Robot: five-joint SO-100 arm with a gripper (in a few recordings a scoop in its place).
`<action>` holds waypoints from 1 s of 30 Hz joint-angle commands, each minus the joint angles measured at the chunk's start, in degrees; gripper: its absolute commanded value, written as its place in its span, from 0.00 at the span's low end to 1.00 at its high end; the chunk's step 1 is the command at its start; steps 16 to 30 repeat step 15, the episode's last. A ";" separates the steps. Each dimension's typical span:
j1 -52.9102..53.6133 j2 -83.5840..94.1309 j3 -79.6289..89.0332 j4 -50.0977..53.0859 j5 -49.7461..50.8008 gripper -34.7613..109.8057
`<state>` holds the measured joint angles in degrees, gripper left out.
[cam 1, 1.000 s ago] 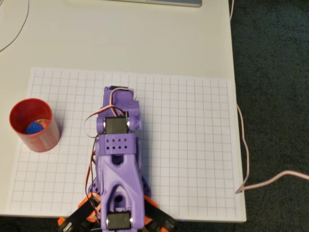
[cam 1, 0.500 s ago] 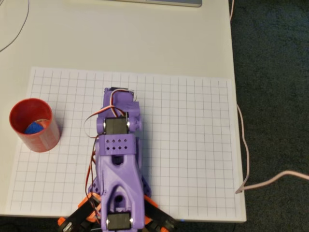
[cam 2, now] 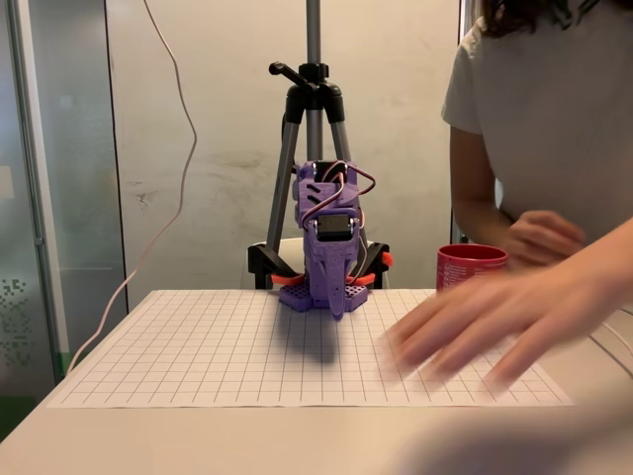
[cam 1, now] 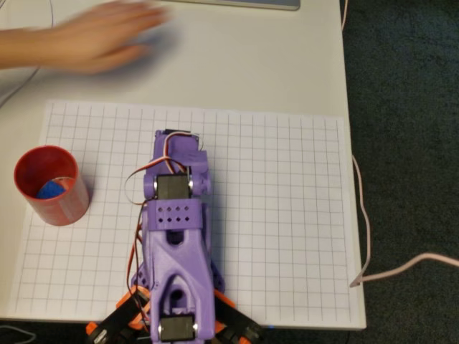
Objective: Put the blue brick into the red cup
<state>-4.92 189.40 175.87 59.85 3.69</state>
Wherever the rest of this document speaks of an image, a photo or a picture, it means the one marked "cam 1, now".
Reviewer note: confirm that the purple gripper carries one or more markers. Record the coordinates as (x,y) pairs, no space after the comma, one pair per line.
(178,133)

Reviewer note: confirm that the blue toy brick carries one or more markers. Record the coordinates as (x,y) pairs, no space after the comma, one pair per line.
(52,190)

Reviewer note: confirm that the person's bare forearm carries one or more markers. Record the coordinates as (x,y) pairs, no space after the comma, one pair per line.
(19,48)

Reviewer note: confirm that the purple robot arm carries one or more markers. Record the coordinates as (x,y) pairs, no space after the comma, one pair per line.
(172,258)

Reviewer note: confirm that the red printed cup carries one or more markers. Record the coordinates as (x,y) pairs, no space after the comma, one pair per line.
(66,209)

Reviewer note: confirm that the person's bare hand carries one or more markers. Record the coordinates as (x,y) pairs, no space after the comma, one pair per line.
(97,39)

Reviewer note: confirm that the white grid paper sheet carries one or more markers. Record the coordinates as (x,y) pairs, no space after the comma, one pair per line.
(287,215)

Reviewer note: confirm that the silver laptop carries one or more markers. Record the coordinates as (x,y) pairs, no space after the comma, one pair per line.
(251,4)

